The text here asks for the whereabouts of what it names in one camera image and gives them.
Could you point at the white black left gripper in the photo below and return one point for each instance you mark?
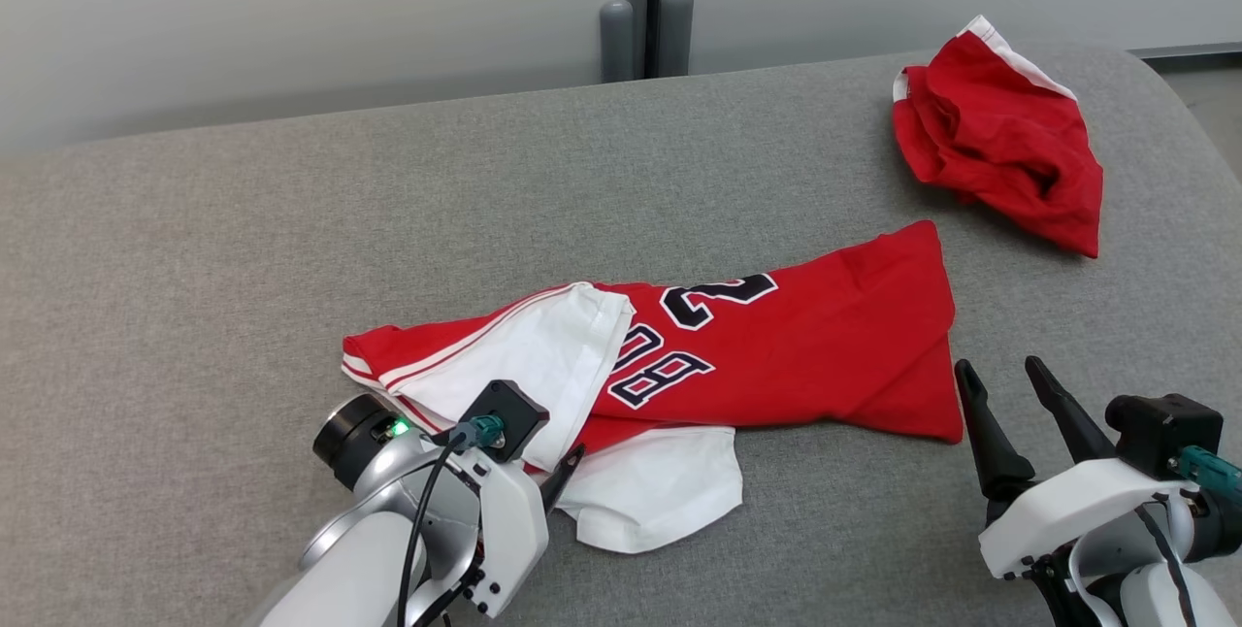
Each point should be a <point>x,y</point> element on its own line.
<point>509,530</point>

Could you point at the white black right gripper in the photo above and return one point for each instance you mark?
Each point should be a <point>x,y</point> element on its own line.
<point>1087,506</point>

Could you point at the red jersey with white sleeves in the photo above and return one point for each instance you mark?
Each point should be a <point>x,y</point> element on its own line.
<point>825,346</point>

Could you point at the red shorts with white waistband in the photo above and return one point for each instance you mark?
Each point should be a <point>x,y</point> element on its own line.
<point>999,142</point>

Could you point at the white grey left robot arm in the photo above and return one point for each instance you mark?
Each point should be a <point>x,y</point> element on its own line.
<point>359,549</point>

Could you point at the grey cylindrical partition foot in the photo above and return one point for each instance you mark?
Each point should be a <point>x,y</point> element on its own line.
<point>615,40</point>
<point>676,30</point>

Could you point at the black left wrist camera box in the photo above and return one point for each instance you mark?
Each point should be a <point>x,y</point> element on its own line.
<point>509,413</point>

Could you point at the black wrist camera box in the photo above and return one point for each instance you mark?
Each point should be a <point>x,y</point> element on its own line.
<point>509,413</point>
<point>1160,428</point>

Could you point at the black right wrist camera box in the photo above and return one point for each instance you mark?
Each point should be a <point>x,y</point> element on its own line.
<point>1160,428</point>

